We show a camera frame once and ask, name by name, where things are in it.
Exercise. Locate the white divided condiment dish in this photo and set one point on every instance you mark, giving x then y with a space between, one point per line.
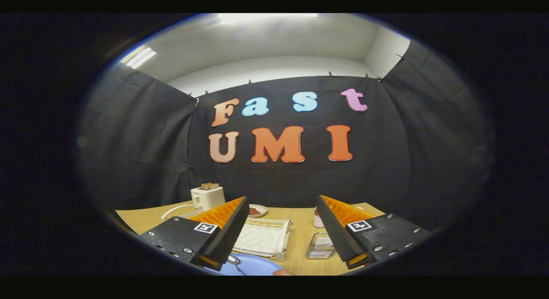
359 207

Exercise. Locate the red meat piece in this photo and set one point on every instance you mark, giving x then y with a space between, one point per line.
254 211

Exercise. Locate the striped ceiling light panel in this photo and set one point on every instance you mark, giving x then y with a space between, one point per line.
139 57

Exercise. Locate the metal spoon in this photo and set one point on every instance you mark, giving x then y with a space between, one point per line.
233 260

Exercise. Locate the black backdrop cloth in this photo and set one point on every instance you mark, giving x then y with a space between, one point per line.
279 183

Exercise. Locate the white toaster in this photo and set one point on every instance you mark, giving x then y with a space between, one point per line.
208 199

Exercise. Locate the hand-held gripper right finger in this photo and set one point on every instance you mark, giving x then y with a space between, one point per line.
334 230

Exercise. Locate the white plate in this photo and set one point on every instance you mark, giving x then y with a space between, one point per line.
262 210

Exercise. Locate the clear bottle red label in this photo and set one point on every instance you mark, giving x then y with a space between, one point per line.
318 221

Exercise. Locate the blue plate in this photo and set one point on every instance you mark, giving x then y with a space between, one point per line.
257 264

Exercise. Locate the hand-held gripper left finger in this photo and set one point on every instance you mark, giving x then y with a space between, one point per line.
229 230

